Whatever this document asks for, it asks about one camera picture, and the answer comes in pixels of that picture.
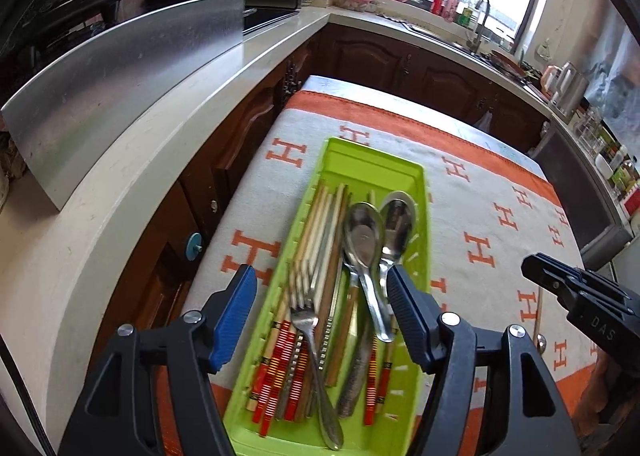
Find metal fork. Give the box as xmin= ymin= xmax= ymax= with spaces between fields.
xmin=287 ymin=258 xmax=346 ymax=452

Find white kitchen countertop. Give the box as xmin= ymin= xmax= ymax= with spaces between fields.
xmin=0 ymin=3 xmax=640 ymax=456

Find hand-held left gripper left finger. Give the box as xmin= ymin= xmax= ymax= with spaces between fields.
xmin=57 ymin=263 xmax=258 ymax=456

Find wide steel spoon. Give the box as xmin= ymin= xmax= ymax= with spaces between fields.
xmin=344 ymin=202 xmax=396 ymax=343

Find stainless steel splash sheet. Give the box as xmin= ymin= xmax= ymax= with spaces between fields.
xmin=0 ymin=0 xmax=247 ymax=213

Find clear plastic bag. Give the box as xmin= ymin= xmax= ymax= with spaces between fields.
xmin=472 ymin=108 xmax=496 ymax=134

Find pile of assorted chopsticks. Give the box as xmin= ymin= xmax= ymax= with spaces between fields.
xmin=245 ymin=182 xmax=396 ymax=437

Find wood handled metal spoon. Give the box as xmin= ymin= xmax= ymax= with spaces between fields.
xmin=534 ymin=288 xmax=548 ymax=356
xmin=380 ymin=191 xmax=417 ymax=297

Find steel faucet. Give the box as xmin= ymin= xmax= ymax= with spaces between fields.
xmin=467 ymin=0 xmax=493 ymax=54

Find steel electric kettle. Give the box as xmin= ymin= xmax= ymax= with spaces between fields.
xmin=540 ymin=60 xmax=588 ymax=119

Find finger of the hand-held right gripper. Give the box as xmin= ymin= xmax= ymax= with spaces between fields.
xmin=537 ymin=254 xmax=628 ymax=301
xmin=521 ymin=256 xmax=583 ymax=309

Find green plastic tray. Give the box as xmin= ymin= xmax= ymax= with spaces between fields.
xmin=222 ymin=137 xmax=432 ymax=456

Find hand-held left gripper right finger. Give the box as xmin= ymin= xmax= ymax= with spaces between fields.
xmin=386 ymin=266 xmax=583 ymax=456

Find orange patterned towel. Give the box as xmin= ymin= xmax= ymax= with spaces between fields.
xmin=155 ymin=90 xmax=601 ymax=456

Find black gas stove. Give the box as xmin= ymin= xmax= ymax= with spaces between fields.
xmin=242 ymin=6 xmax=301 ymax=31

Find small metal spoon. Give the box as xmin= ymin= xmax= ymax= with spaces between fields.
xmin=336 ymin=276 xmax=377 ymax=419

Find steel sink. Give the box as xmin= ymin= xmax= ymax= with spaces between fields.
xmin=405 ymin=20 xmax=481 ymax=56

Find brown wooden cabinets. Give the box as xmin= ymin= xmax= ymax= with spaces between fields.
xmin=90 ymin=23 xmax=551 ymax=352

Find red pan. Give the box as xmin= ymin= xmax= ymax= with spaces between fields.
xmin=490 ymin=50 xmax=526 ymax=76

